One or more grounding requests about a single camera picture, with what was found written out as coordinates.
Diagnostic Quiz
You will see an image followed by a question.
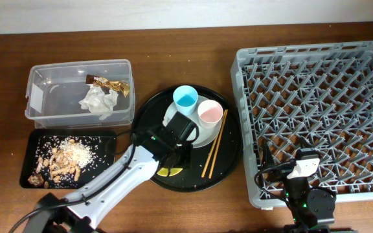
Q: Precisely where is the blue plastic cup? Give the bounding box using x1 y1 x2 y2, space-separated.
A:
173 85 198 116

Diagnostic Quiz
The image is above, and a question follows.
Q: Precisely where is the black rectangular tray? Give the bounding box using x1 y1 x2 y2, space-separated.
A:
19 129 117 189

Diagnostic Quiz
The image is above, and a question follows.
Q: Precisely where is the white napkin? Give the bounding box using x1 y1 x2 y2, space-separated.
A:
79 84 119 120

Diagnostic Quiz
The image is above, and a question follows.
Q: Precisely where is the round black serving tray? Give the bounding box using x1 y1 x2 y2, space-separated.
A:
131 85 243 192

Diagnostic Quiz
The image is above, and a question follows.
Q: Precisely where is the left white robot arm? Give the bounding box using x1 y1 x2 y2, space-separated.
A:
19 126 199 232

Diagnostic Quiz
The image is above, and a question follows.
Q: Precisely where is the food scraps pile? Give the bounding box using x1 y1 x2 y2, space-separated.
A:
27 136 96 188

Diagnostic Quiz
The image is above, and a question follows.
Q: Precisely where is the yellow bowl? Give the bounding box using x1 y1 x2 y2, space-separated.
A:
157 168 183 177

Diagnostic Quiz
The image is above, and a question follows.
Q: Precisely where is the black camera cable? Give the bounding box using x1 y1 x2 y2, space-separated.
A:
253 160 300 211

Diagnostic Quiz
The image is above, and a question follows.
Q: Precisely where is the gold snack wrapper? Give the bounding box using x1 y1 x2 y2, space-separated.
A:
85 74 130 97

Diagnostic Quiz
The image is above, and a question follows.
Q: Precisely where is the clear plastic waste bin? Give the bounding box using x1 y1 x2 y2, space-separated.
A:
25 59 135 128

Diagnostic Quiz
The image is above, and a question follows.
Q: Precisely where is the pink plastic cup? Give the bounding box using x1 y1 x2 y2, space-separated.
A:
198 100 223 129

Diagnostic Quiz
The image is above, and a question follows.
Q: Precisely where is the grey dishwasher rack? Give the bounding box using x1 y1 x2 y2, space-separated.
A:
231 41 373 210

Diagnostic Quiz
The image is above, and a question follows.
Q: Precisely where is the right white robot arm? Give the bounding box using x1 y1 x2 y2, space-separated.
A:
254 142 336 233

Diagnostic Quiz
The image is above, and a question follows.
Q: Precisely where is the wooden chopstick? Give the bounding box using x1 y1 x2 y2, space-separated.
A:
201 109 228 178
209 109 229 179

